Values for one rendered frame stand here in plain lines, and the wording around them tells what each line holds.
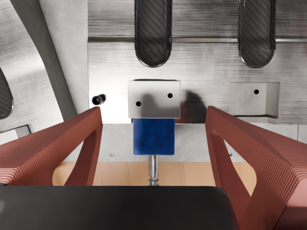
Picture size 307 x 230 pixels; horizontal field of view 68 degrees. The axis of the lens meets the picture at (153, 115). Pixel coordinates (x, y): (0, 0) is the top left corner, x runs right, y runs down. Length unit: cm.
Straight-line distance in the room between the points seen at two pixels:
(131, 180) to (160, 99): 18
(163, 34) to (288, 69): 14
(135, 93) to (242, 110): 14
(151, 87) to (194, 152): 16
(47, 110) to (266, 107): 26
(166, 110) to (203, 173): 17
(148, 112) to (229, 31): 12
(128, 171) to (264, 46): 25
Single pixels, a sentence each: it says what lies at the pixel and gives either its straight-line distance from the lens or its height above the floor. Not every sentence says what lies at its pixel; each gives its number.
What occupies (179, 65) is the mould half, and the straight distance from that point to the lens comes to 25.
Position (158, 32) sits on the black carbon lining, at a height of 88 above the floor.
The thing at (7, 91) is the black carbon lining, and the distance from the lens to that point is 33.
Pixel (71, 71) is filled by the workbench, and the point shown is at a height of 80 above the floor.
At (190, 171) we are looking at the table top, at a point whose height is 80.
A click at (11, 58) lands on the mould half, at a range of 32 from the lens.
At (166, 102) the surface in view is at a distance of 22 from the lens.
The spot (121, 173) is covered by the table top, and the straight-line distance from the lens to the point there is 36.
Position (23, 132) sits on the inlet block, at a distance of 31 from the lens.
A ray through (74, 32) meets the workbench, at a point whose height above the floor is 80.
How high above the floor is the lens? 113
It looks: 84 degrees down
